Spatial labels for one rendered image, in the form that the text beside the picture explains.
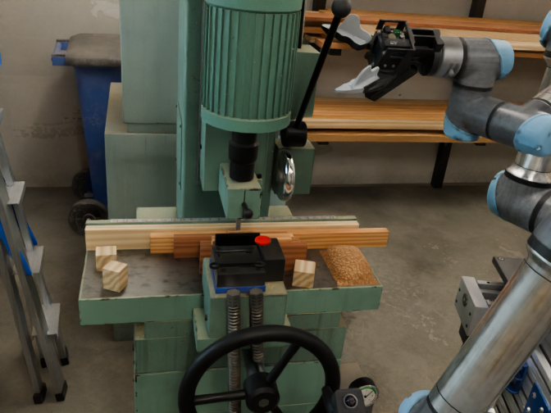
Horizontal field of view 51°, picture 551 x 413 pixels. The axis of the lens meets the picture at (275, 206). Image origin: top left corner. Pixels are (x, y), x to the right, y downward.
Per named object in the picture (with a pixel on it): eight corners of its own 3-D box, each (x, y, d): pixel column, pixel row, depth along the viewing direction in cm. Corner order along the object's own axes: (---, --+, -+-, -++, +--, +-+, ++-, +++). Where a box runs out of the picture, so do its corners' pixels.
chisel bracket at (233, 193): (225, 226, 118) (227, 188, 114) (217, 197, 130) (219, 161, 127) (261, 225, 120) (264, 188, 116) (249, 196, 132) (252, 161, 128)
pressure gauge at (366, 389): (348, 415, 125) (353, 387, 121) (343, 402, 128) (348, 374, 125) (375, 412, 126) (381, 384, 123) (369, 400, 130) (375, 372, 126)
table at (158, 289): (73, 360, 100) (70, 333, 97) (87, 265, 126) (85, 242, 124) (397, 338, 113) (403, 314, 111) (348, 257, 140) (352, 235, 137)
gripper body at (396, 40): (375, 17, 101) (438, 20, 104) (360, 51, 109) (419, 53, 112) (384, 50, 98) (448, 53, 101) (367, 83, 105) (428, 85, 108)
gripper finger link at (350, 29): (334, -3, 104) (380, 22, 104) (326, 22, 110) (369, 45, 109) (327, 7, 103) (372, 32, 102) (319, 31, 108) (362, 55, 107)
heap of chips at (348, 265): (337, 286, 117) (339, 270, 116) (319, 250, 130) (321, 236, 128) (379, 284, 119) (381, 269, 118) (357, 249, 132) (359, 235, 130)
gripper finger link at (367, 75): (341, 71, 96) (377, 48, 100) (331, 93, 101) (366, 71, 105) (354, 83, 96) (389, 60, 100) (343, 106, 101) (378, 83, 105)
